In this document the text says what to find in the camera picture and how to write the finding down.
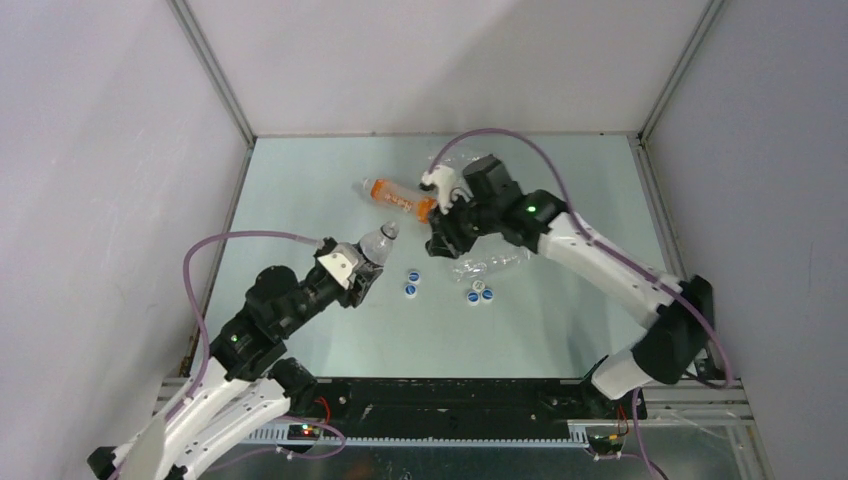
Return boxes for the blue cap right lower-right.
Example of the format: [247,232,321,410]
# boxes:
[480,288,494,304]

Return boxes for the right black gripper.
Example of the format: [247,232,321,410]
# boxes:
[426,193,499,261]

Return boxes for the right electronics board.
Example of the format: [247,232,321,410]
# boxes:
[586,433,627,461]

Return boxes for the orange labelled bottle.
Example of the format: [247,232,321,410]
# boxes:
[361,178,438,223]

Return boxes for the clear bottle far top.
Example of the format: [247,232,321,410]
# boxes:
[431,149,488,170]

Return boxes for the white cable duct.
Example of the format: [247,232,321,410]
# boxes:
[231,423,591,450]

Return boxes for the blue cap left lower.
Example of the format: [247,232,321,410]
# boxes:
[403,283,418,299]

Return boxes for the black bottle cap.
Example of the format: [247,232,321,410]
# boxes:
[381,221,399,240]

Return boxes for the electronics board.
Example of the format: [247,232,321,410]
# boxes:
[286,423,323,442]
[586,433,627,461]

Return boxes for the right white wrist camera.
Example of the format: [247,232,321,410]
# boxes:
[420,164,472,215]

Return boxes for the clear bottle nearest caps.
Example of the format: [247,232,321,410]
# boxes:
[450,247,532,282]

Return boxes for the left electronics board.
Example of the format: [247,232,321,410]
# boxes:
[286,423,323,442]

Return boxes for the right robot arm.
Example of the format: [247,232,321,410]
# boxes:
[421,155,714,418]

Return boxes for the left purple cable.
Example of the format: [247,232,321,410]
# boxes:
[109,230,326,480]

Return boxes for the small clear bottle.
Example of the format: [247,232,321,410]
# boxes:
[358,224,395,267]

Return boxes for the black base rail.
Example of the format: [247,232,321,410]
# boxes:
[289,378,620,441]

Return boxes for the blue cap right lower-left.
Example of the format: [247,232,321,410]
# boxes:
[466,290,480,306]

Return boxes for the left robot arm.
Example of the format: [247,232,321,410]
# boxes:
[87,238,390,479]

